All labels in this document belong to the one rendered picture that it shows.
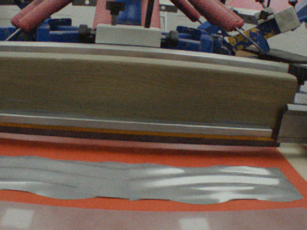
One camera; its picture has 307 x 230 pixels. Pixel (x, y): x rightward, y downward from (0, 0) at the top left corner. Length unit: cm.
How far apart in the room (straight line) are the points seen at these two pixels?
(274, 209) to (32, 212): 22
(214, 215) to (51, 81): 22
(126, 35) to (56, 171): 36
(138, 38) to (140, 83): 27
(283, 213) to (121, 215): 15
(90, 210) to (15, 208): 6
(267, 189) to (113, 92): 19
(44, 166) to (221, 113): 21
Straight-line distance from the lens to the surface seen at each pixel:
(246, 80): 38
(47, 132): 39
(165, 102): 36
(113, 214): 27
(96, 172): 32
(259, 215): 30
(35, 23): 97
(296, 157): 44
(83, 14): 450
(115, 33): 62
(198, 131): 36
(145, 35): 62
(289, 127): 41
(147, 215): 27
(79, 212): 27
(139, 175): 32
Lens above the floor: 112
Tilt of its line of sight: 20 degrees down
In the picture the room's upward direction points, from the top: 6 degrees clockwise
